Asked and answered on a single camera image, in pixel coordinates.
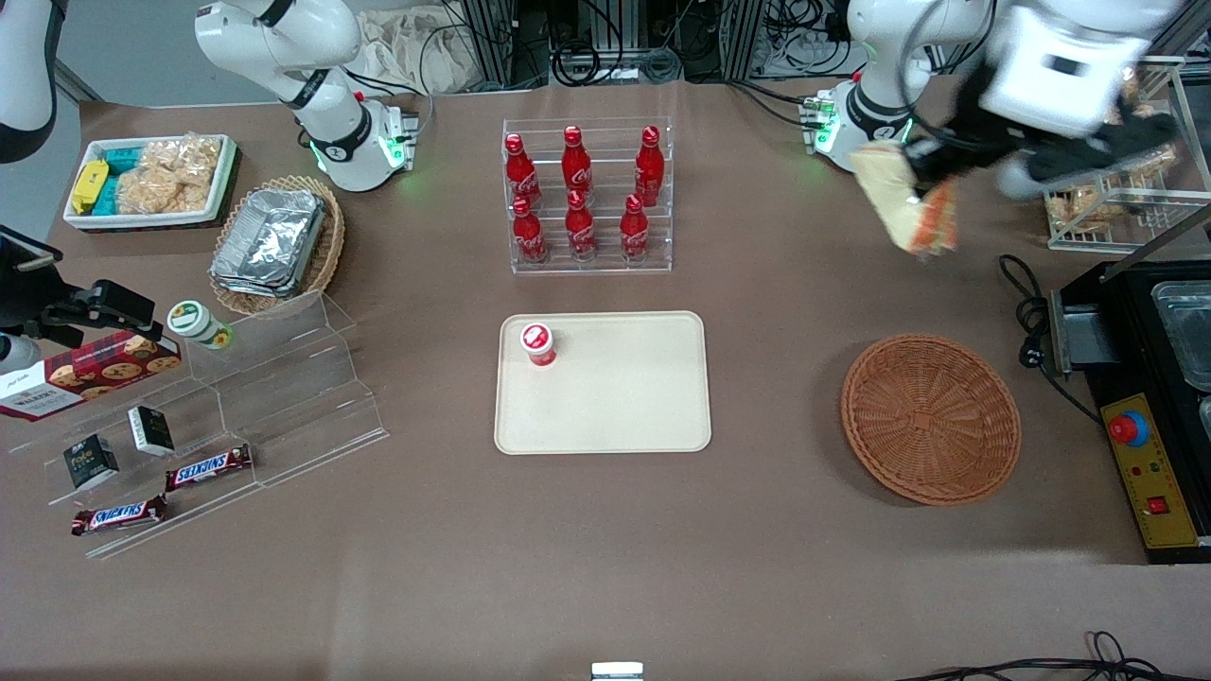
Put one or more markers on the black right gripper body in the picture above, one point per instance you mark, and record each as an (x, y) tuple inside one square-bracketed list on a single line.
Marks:
[(36, 299)]

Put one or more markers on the triangular sandwich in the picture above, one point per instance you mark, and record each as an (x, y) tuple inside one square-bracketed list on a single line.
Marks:
[(903, 208)]

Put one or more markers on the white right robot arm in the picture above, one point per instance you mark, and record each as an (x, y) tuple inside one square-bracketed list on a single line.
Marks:
[(322, 113)]

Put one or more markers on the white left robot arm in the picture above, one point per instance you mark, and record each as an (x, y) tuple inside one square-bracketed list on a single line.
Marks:
[(1060, 66)]

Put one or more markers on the oval tan wicker basket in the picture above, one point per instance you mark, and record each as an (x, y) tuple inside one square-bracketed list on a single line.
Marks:
[(326, 255)]

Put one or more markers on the round brown wicker basket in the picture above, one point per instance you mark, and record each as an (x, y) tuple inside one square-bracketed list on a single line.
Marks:
[(932, 421)]

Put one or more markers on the beige plastic tray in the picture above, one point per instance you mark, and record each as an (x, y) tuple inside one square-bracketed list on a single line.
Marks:
[(624, 397)]

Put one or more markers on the red tartan cookie box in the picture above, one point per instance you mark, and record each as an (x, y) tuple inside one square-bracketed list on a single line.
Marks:
[(90, 374)]

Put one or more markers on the green lidded yogurt cup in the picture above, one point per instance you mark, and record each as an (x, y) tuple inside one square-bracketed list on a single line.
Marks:
[(197, 323)]

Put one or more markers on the teal snack packet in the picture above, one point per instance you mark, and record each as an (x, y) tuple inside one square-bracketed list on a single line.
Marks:
[(121, 159), (108, 197)]

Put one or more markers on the grey metal bar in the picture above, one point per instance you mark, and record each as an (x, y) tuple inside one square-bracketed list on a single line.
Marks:
[(1159, 244)]

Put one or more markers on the yellow snack packet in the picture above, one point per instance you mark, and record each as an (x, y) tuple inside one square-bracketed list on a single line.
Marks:
[(89, 185)]

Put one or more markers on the clear bag puffed snacks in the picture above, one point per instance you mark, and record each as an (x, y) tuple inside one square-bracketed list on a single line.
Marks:
[(189, 156), (156, 189)]

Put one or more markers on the small black carton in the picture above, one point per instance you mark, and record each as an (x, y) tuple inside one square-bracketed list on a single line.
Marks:
[(150, 430), (90, 462)]

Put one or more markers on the stacked foil containers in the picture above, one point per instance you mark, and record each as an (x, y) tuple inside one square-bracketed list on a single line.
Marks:
[(270, 241)]

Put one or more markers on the white rectangular plastic bin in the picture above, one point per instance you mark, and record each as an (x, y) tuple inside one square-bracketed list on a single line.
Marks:
[(225, 180)]

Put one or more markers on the black machine yellow panel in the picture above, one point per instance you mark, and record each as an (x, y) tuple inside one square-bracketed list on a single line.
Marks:
[(1135, 331)]

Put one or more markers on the brown Snickers bar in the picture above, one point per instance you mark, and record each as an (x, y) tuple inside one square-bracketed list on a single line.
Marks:
[(208, 467), (118, 515)]

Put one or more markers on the clear acrylic stepped shelf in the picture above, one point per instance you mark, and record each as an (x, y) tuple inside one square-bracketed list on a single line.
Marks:
[(284, 397)]

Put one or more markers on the red emergency stop button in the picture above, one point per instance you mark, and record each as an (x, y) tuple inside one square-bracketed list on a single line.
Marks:
[(1129, 428)]

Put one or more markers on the red cola bottle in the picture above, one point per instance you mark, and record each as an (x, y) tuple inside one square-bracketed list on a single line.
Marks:
[(634, 235), (580, 232), (576, 165), (521, 175), (649, 170), (529, 236)]

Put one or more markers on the clear acrylic bottle rack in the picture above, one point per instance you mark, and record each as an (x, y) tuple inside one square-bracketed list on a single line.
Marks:
[(591, 260)]

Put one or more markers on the crumpled beige cloth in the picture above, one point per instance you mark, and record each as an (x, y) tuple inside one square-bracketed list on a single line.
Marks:
[(416, 52)]

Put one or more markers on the red lidded yogurt cup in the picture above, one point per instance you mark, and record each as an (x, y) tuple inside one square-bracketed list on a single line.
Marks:
[(538, 344)]

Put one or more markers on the small white device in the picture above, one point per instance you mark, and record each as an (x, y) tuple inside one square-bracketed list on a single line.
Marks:
[(617, 672)]

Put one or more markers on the aluminium frame post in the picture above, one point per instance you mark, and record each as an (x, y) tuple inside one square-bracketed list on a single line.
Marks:
[(490, 43), (743, 38)]

